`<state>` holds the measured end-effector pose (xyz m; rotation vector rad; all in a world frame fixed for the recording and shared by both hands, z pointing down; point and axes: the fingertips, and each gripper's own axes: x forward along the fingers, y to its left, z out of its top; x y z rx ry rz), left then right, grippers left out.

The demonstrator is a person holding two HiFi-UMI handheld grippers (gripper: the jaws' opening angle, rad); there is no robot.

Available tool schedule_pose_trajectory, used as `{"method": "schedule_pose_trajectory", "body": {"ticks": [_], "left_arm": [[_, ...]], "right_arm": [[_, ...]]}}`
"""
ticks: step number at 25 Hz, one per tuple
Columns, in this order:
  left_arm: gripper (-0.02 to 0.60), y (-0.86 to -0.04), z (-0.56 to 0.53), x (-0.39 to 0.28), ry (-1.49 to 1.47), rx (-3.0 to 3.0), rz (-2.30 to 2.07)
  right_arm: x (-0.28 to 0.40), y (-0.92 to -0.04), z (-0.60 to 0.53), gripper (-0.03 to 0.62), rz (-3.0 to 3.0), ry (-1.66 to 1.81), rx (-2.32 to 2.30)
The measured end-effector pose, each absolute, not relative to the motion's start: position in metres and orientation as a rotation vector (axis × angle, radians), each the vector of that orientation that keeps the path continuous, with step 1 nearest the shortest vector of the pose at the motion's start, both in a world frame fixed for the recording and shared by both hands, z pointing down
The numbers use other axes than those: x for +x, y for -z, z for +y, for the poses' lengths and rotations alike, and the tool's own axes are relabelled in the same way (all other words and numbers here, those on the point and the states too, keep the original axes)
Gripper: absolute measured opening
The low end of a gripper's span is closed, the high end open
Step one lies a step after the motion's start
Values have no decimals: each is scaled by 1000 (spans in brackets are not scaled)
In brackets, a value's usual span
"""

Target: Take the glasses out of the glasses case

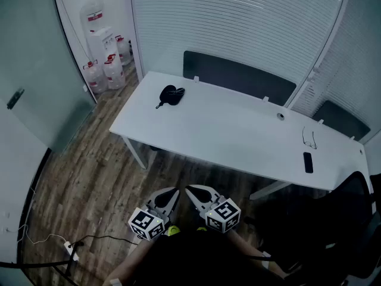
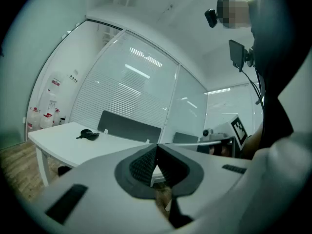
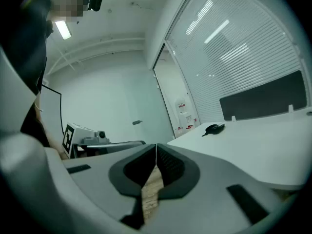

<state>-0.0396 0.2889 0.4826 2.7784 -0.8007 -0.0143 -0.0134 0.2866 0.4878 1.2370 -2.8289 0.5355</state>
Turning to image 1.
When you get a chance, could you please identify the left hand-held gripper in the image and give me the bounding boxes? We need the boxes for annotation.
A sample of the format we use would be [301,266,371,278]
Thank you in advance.
[128,187,181,241]

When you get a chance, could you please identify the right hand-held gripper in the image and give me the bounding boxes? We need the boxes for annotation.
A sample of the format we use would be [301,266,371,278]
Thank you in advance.
[185,185,241,234]

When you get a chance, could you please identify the black glasses case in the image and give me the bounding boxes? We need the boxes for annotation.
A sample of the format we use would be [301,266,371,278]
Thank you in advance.
[155,85,186,110]

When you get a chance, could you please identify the person's right forearm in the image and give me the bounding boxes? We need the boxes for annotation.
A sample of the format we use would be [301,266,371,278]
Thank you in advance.
[226,229,291,279]

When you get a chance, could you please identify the person's left forearm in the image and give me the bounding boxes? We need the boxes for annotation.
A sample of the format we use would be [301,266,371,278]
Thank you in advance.
[102,237,155,286]

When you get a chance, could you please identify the white desk leg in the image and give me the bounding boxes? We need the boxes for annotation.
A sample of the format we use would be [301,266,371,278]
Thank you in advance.
[249,181,292,201]
[121,135,149,170]

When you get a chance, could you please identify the person's black clothing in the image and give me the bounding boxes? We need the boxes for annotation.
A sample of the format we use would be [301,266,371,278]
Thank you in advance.
[118,229,286,286]

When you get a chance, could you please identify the white power strip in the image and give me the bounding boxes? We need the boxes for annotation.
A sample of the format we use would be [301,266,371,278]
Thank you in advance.
[64,241,80,262]

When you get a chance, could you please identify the black smartphone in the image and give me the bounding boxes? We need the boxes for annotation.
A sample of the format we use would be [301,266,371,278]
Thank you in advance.
[303,151,314,174]

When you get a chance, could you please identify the black office chair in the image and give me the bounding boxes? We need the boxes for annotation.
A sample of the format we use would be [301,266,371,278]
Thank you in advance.
[243,171,381,286]

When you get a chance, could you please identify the clear water jug red cap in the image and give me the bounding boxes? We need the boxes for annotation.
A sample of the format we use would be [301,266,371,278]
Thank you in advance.
[102,54,127,91]
[82,60,108,94]
[114,35,132,67]

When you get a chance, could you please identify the black floor stand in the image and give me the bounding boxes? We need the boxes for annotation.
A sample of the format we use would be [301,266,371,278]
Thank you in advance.
[0,243,84,286]

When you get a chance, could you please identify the short dark desk divider panel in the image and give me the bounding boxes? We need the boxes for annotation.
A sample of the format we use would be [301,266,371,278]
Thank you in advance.
[312,100,371,142]

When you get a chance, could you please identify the white water dispenser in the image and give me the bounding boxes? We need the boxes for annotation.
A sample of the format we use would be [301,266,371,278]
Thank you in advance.
[89,26,120,68]

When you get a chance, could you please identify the frosted glass door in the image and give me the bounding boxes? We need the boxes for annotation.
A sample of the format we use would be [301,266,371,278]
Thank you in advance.
[0,0,98,154]

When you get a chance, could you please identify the large water bottle red label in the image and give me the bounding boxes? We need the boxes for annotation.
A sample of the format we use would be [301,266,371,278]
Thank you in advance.
[79,0,105,34]

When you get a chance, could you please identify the narrow white slatted blinds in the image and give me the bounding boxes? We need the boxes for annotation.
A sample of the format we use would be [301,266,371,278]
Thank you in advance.
[290,0,381,130]

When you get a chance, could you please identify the thin black floor cable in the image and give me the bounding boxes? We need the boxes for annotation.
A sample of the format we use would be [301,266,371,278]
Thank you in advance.
[73,234,139,247]

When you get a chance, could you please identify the dark thin-frame glasses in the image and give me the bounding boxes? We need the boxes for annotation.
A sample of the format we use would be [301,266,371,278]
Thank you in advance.
[302,126,318,150]

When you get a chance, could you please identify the thin white cable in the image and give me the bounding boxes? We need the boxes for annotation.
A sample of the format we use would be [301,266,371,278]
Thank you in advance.
[16,224,68,245]

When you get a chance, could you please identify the black door handle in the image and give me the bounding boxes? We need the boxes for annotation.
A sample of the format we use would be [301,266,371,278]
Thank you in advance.
[6,88,25,110]

